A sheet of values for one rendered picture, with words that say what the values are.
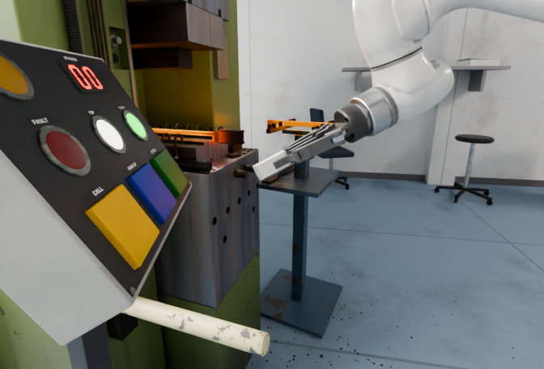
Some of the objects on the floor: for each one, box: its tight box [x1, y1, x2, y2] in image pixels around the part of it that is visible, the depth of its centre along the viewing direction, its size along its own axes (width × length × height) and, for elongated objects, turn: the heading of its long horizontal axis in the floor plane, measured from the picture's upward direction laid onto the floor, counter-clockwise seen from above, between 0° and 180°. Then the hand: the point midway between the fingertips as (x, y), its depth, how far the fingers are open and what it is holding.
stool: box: [434, 134, 495, 206], centre depth 314 cm, size 55×53×66 cm
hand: (272, 165), depth 58 cm, fingers closed
